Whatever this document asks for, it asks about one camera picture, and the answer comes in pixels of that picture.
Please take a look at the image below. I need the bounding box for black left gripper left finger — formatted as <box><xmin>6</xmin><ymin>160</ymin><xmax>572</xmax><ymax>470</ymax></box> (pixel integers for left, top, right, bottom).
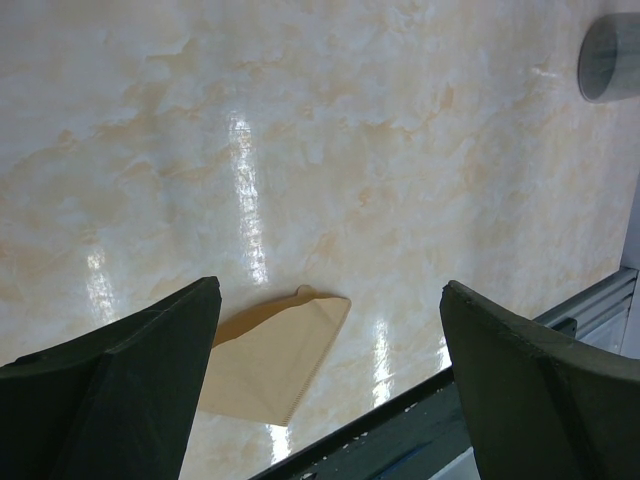
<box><xmin>1</xmin><ymin>277</ymin><xmax>221</xmax><ymax>479</ymax></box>

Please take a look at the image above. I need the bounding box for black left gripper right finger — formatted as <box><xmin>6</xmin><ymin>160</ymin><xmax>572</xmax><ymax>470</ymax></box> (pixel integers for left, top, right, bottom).
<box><xmin>440</xmin><ymin>281</ymin><xmax>639</xmax><ymax>479</ymax></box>

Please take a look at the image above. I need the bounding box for left brown paper filter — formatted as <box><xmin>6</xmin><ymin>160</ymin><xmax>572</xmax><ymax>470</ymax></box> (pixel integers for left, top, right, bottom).
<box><xmin>198</xmin><ymin>285</ymin><xmax>352</xmax><ymax>426</ymax></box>

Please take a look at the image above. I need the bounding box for aluminium side frame rail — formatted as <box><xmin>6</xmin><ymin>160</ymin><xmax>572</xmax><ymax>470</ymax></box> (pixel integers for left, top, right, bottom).
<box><xmin>534</xmin><ymin>267</ymin><xmax>638</xmax><ymax>354</ymax></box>

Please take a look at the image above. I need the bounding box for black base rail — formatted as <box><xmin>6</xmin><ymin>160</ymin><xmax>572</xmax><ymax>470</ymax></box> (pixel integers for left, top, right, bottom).
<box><xmin>254</xmin><ymin>368</ymin><xmax>471</xmax><ymax>480</ymax></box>

